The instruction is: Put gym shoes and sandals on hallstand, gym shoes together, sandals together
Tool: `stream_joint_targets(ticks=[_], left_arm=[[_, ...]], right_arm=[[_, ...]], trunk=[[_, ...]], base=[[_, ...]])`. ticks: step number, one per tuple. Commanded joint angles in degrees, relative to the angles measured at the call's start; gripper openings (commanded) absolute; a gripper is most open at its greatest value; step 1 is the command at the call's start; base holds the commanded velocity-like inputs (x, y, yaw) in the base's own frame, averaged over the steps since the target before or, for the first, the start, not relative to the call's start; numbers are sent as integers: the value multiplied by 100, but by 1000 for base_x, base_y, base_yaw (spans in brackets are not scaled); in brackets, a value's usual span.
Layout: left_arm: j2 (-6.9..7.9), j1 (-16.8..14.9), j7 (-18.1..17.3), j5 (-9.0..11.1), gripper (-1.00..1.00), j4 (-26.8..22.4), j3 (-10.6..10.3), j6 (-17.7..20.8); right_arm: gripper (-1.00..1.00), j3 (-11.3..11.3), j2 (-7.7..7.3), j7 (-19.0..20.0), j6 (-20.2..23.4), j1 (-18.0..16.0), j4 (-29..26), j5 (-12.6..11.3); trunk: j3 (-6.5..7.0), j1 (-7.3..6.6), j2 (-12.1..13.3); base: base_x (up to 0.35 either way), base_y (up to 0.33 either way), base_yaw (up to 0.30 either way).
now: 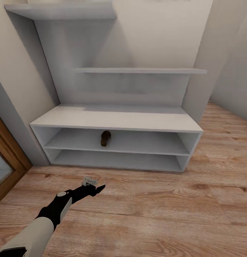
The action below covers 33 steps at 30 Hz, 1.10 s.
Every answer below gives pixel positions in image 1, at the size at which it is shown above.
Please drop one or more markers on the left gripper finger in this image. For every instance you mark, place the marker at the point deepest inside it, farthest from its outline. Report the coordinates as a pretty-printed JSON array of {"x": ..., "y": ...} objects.
[{"x": 99, "y": 189}]

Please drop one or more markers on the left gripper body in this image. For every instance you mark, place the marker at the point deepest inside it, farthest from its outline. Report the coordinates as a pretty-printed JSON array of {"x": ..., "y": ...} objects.
[{"x": 87, "y": 190}]

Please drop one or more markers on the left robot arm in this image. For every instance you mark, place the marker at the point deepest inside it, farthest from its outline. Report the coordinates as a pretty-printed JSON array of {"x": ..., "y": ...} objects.
[{"x": 32, "y": 241}]

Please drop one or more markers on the door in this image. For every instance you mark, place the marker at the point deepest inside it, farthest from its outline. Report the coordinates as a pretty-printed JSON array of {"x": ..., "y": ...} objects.
[{"x": 14, "y": 164}]

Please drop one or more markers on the sandal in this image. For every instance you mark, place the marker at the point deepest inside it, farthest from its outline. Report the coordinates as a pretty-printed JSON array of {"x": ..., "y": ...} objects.
[{"x": 105, "y": 137}]

